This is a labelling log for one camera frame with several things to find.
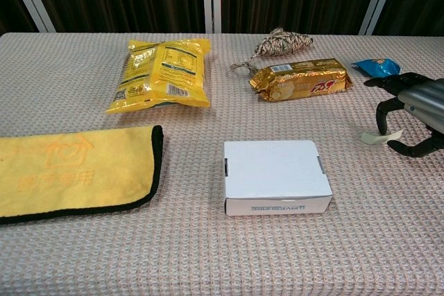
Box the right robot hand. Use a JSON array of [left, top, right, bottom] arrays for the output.
[[363, 71, 444, 158]]

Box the pale green paper slip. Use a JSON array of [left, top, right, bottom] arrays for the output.
[[361, 128, 404, 144]]

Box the white cardboard box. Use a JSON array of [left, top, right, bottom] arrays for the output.
[[223, 139, 334, 217]]

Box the blue snack packet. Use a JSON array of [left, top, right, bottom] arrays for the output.
[[350, 58, 401, 79]]

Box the gold biscuit package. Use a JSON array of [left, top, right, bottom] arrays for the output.
[[248, 58, 354, 103]]

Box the yellow snack bag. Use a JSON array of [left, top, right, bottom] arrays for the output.
[[105, 38, 212, 115]]

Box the waffle-textured beige tablecloth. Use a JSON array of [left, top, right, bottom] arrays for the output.
[[0, 31, 444, 296]]

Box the yellow cloth with black trim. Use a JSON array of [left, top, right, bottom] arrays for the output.
[[0, 125, 164, 226]]

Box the bundle of braided rope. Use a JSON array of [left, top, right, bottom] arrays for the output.
[[230, 26, 314, 77]]

